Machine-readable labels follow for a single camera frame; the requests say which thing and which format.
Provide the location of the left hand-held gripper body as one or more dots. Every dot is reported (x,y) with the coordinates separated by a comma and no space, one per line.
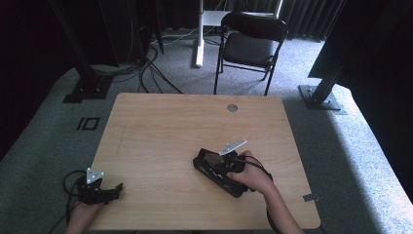
(92,193)

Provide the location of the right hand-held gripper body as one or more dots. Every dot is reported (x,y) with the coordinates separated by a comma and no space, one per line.
(233,162)

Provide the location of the black pencil case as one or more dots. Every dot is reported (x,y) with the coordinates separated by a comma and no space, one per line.
(207,162)

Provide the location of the person's left hand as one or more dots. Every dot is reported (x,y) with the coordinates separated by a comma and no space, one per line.
(82,217)

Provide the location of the person's right hand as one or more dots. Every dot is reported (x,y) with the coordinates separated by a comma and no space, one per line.
(256,177)

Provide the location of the grey round table grommet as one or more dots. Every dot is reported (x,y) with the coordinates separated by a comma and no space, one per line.
(232,108)

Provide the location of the grey floor tape piece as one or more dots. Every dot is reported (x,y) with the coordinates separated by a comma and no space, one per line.
(311,197)

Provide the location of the black metal stand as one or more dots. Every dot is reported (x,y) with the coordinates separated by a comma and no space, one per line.
(87,84)
(319,97)

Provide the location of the black folding chair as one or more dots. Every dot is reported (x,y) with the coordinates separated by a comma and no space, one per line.
(248,48)

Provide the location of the dark curtain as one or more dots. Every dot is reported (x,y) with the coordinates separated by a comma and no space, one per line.
(302,16)

